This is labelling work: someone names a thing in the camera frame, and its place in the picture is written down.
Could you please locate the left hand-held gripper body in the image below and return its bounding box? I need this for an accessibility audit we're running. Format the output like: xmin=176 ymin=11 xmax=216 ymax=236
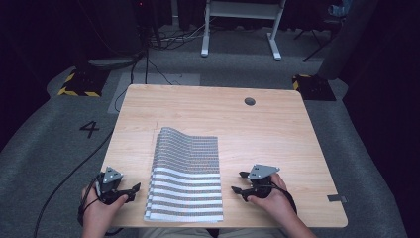
xmin=95 ymin=167 xmax=133 ymax=205

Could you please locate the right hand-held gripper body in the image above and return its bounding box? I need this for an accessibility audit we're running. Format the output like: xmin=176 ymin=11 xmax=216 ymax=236
xmin=242 ymin=164 xmax=281 ymax=202

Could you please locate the grey white striped woven placemat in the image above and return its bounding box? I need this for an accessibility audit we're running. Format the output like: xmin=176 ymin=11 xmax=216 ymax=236
xmin=143 ymin=126 xmax=225 ymax=223

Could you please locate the person's left hand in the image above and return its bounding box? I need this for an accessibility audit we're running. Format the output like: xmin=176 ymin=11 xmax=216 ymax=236
xmin=81 ymin=184 xmax=130 ymax=223

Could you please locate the person's right hand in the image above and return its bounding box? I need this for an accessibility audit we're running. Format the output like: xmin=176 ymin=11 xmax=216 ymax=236
xmin=247 ymin=173 xmax=297 ymax=218

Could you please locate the grey tape strip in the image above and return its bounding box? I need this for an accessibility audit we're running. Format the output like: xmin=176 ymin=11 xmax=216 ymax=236
xmin=327 ymin=194 xmax=348 ymax=204

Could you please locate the black tripod stand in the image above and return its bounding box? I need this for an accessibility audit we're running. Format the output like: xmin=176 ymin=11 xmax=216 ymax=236
xmin=292 ymin=18 xmax=335 ymax=63

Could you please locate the grey curtain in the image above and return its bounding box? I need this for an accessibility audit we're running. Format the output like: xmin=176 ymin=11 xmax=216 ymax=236
xmin=316 ymin=0 xmax=379 ymax=81

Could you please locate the right hand-held gripper black cable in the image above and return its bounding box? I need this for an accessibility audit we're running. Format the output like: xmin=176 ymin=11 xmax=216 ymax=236
xmin=270 ymin=181 xmax=298 ymax=215

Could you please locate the hand-held gripper black cable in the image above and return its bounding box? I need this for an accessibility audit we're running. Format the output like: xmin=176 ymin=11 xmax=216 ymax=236
xmin=76 ymin=178 xmax=124 ymax=237
xmin=270 ymin=181 xmax=298 ymax=215

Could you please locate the left hand-held gripper black cable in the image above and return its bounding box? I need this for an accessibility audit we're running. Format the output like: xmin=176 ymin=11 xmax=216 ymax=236
xmin=76 ymin=178 xmax=124 ymax=237

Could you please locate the long black floor cable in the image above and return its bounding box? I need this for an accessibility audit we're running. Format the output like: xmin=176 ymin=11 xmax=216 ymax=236
xmin=33 ymin=129 xmax=115 ymax=238

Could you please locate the black yellow striped base plate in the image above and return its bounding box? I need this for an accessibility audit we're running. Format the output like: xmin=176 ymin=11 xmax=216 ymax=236
xmin=56 ymin=66 xmax=112 ymax=98
xmin=291 ymin=73 xmax=338 ymax=102

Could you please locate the black cable over floor mat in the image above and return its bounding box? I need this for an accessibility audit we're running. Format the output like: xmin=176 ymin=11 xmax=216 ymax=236
xmin=113 ymin=49 xmax=151 ymax=113

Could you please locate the bundle of floor cables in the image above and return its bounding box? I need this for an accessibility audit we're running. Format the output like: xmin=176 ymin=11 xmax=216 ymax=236
xmin=148 ymin=19 xmax=212 ymax=52

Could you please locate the white metal desk frame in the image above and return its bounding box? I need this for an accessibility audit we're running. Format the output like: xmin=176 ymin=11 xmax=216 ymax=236
xmin=200 ymin=0 xmax=288 ymax=61

